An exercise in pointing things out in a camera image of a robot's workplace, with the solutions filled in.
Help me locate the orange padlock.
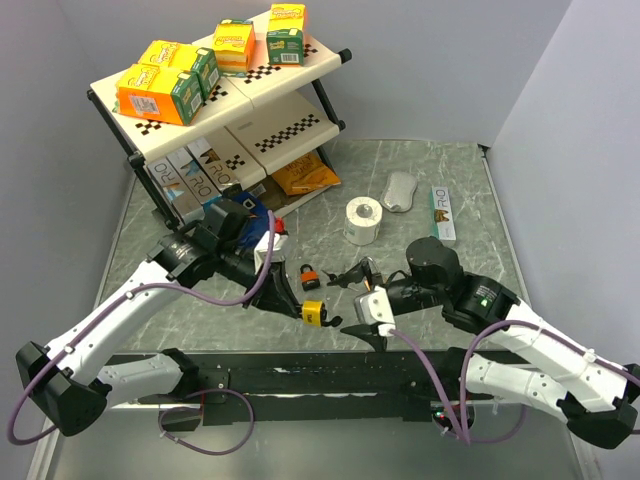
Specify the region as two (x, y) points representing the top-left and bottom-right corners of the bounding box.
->
(300, 264), (321, 291)

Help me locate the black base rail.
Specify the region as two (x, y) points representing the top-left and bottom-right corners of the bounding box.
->
(124, 349), (501, 427)

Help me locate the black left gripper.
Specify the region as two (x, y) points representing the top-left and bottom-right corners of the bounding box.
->
(217, 241), (301, 318)

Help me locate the front orange sponge box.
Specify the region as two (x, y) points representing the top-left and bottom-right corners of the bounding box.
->
(116, 64), (204, 126)

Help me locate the orange honey dijon bag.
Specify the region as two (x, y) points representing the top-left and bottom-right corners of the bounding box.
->
(271, 152), (341, 196)

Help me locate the long shackle brass padlock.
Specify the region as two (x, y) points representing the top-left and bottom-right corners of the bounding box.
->
(362, 256), (385, 291)

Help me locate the green yellow sponge box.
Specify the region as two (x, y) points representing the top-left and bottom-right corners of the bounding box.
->
(265, 3), (307, 66)

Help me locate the blue Doritos bag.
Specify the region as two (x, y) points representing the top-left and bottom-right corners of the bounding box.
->
(204, 193), (269, 250)

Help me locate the right RIO box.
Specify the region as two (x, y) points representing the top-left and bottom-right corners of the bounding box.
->
(187, 138), (241, 197)

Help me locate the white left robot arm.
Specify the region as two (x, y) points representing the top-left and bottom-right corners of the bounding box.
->
(16, 198), (302, 437)

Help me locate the teal white RIO box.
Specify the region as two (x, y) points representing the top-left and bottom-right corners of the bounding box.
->
(431, 186), (457, 245)

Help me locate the middle RIO box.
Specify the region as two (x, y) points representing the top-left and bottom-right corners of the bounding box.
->
(167, 147), (220, 209)

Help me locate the yellow padlock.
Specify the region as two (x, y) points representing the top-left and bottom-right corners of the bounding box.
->
(301, 300), (343, 328)

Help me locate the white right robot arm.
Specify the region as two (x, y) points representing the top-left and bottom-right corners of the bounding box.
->
(328, 236), (639, 450)

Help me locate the beige two tier shelf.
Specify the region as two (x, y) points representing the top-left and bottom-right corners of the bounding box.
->
(87, 13), (352, 229)

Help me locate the yellow orange sponge pack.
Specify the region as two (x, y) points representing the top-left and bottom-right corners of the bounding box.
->
(212, 19), (256, 74)

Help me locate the rear yellow sponge box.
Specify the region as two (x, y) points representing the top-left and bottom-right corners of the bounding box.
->
(138, 40), (220, 100)

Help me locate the white toilet paper roll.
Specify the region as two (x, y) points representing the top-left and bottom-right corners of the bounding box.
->
(343, 196), (383, 246)

